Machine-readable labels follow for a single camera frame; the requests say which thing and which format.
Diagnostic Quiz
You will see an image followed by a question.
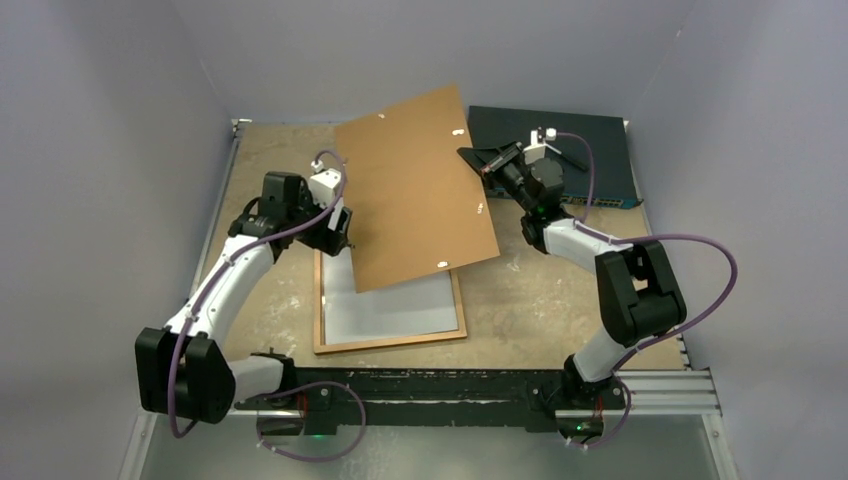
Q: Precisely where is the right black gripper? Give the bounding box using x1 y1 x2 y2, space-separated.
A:
457 140 537 213

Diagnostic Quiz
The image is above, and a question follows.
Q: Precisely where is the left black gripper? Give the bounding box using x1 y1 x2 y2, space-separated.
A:
288 187 351 257

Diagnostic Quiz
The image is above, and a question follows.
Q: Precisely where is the brown backing board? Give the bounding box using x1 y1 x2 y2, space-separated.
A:
334 85 500 293

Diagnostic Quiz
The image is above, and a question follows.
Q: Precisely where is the orange wooden picture frame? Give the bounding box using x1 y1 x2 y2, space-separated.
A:
313 252 468 355

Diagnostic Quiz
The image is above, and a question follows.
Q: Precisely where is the glossy photo print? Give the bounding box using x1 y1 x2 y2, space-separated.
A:
321 250 459 345

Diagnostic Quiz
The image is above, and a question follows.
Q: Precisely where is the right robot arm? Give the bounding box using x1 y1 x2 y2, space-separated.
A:
457 142 687 407

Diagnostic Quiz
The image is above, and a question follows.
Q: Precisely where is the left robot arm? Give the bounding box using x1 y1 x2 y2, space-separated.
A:
134 168 352 424

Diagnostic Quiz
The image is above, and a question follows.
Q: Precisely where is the small black hammer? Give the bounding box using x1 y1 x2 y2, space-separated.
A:
548 146 589 172

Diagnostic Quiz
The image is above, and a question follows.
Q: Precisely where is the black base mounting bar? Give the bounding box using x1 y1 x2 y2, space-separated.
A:
234 367 626 435

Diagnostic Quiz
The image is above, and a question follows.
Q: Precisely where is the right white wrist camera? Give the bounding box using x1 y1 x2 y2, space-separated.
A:
523 127 560 164

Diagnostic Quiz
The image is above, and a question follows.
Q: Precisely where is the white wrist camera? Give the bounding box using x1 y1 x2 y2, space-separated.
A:
307 159 345 212
523 127 560 164

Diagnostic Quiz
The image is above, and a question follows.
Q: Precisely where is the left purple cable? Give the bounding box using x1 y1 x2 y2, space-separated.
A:
166 148 367 463

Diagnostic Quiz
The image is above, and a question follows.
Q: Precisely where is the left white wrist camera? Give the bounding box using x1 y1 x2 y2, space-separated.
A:
307 159 345 212

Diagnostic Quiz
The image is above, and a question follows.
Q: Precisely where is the dark network switch box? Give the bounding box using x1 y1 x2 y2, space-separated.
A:
467 105 643 209

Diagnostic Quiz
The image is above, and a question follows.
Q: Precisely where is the aluminium rail frame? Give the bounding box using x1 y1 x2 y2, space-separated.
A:
119 119 740 480

